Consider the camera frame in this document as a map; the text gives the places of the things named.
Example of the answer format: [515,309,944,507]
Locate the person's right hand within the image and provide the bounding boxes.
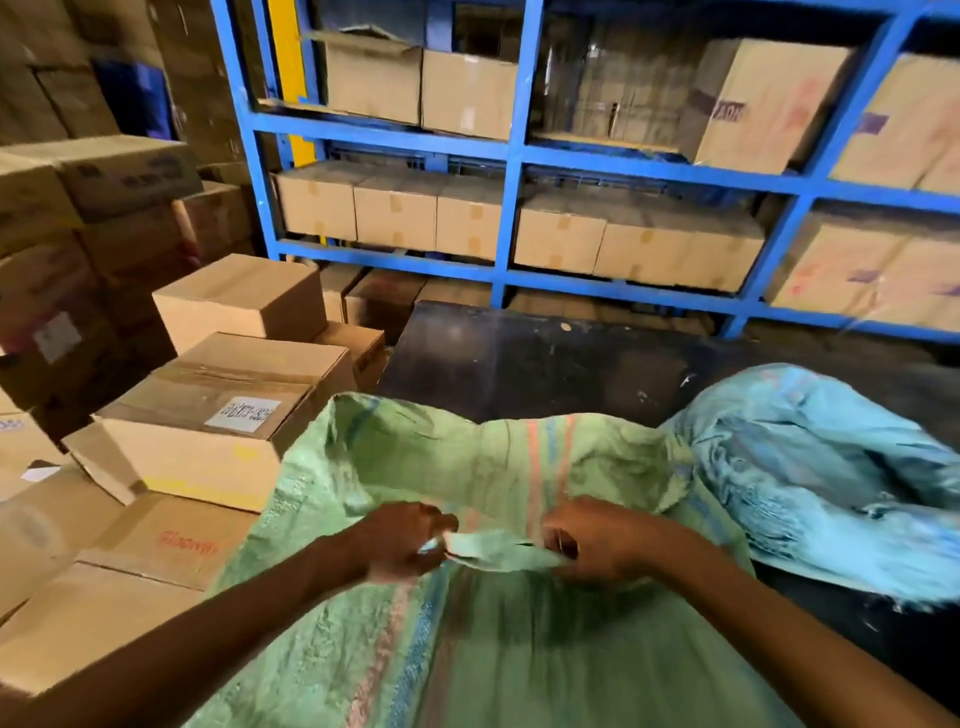
[541,494,676,586]

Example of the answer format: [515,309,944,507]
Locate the person's left hand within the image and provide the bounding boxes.
[341,500,460,588]

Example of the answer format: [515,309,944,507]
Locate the green woven sack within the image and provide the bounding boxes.
[183,391,808,728]

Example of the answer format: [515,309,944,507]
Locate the blue woven sack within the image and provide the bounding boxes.
[659,363,960,609]

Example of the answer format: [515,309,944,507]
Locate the person's left forearm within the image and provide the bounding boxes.
[0,532,376,728]

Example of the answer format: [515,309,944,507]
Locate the person's right forearm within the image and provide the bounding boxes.
[644,517,960,728]

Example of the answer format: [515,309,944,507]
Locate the pile of brown cardboard boxes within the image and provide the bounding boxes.
[0,0,391,699]

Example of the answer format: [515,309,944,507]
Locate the rows of plain taped boxes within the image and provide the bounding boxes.
[273,26,766,295]

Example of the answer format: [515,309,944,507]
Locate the flat cardboard sheet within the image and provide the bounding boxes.
[528,131,680,155]

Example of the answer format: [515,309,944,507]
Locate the blue metal shelf rack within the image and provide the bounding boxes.
[209,0,960,346]

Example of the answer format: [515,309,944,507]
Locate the yellow vertical post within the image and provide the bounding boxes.
[267,0,320,170]

